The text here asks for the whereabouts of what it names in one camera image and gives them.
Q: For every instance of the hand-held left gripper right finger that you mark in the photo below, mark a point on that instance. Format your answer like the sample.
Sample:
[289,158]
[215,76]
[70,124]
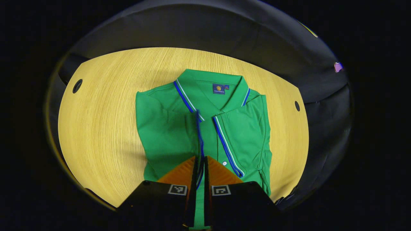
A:
[206,192]

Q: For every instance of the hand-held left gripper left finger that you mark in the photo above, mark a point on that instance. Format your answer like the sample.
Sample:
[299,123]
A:
[194,179]

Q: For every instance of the black backdrop cloth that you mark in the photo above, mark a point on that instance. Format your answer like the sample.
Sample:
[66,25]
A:
[208,32]

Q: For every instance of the green T-shirt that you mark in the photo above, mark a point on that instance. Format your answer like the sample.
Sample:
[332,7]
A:
[167,134]

